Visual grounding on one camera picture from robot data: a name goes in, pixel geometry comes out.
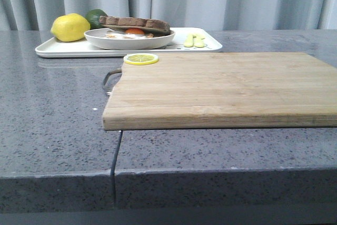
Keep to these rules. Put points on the bread slice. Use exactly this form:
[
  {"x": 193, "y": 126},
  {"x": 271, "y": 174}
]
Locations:
[
  {"x": 123, "y": 23},
  {"x": 156, "y": 33}
]

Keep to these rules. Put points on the fried egg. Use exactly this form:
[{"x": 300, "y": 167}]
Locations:
[{"x": 131, "y": 33}]

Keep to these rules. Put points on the white round plate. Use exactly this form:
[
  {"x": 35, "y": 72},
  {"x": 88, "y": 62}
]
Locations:
[{"x": 109, "y": 39}]

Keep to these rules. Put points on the white bear-print tray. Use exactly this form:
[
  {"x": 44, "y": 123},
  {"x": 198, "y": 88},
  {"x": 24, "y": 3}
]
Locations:
[{"x": 53, "y": 48}]

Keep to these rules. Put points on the wooden cutting board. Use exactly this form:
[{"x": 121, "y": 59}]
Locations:
[{"x": 224, "y": 90}]

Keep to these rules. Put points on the yellow lemon slice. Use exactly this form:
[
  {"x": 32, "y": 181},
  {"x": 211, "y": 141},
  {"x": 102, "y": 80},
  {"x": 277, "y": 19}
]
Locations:
[{"x": 140, "y": 59}]

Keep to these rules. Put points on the yellow plastic fork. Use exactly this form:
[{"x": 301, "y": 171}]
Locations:
[{"x": 189, "y": 41}]

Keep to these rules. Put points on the yellow plastic knife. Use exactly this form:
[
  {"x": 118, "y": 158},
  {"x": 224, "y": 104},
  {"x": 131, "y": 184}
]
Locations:
[{"x": 198, "y": 40}]

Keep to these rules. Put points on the green lime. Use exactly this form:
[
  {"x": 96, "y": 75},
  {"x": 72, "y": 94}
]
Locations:
[{"x": 93, "y": 17}]

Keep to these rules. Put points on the metal cutting board handle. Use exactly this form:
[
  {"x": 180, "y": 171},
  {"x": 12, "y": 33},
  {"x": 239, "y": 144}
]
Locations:
[{"x": 107, "y": 76}]

